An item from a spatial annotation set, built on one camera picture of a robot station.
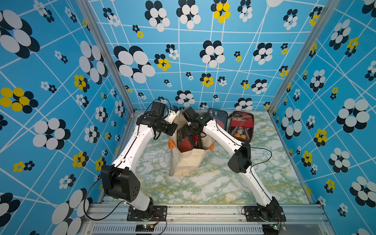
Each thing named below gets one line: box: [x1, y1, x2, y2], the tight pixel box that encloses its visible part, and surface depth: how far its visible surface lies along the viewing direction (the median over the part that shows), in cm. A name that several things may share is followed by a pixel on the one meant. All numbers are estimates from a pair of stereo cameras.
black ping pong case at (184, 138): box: [176, 124, 193, 153], surface depth 92 cm
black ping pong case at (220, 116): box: [207, 108, 229, 131], surface depth 118 cm
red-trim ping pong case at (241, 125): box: [227, 110, 255, 142], surface depth 109 cm
